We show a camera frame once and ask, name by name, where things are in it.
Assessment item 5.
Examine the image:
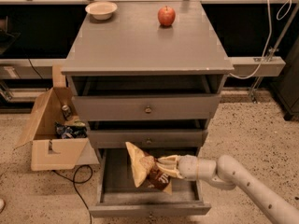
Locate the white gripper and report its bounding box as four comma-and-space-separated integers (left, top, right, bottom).
158, 155, 198, 181

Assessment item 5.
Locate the brown chip bag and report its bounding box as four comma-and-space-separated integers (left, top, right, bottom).
125, 142, 172, 195

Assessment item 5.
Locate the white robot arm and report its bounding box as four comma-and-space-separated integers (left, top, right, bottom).
157, 155, 299, 224

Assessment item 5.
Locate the brass top drawer knob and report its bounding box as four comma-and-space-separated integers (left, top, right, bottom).
144, 106, 152, 114

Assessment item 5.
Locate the grey top drawer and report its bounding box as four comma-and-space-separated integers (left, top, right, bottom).
72, 94, 221, 121

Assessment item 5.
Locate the grey open bottom drawer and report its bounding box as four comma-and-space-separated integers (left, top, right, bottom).
89, 148, 211, 217

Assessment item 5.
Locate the grey middle drawer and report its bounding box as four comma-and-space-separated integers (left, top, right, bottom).
88, 129, 208, 148

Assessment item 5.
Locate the grey wooden drawer cabinet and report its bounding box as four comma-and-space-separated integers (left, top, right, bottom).
61, 0, 235, 154

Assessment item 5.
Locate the blue snack bag in box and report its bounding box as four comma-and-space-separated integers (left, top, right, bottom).
55, 122, 87, 139

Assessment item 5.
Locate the metal can in box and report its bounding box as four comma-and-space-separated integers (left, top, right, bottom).
62, 105, 72, 120

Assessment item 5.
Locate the open cardboard box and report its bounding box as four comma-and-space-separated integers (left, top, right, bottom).
15, 64, 99, 171

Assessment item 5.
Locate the dark cabinet at right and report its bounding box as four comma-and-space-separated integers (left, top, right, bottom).
272, 38, 299, 120

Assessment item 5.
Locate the red apple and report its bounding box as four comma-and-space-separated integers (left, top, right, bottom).
158, 6, 176, 27

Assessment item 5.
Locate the white bowl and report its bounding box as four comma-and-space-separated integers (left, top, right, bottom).
85, 1, 118, 21

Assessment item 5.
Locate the black floor cable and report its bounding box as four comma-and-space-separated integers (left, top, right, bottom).
51, 164, 93, 224

